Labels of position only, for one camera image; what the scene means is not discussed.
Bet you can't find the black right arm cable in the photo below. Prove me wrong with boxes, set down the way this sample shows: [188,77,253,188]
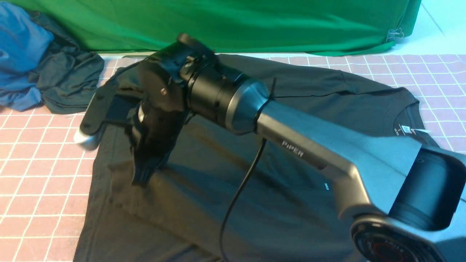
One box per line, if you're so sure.
[219,138,268,262]

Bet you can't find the dark gray long-sleeve shirt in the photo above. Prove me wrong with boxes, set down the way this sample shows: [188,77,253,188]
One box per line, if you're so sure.
[74,55,424,262]

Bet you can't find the green backdrop cloth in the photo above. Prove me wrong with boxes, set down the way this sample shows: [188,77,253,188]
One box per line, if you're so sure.
[11,0,421,56]

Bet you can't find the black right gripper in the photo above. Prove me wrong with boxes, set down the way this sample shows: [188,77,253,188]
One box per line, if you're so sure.
[74,33,219,186]

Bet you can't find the pink grid tablecloth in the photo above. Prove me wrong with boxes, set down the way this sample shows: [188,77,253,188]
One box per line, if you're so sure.
[0,54,466,262]

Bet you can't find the metal binder clip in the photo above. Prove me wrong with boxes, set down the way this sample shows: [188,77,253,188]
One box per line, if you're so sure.
[386,28,404,43]

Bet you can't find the dark teal crumpled garment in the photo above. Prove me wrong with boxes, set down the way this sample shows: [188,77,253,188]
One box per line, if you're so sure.
[28,11,105,114]

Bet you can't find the blue crumpled garment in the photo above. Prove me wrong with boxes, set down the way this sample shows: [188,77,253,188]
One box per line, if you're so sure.
[0,1,54,111]

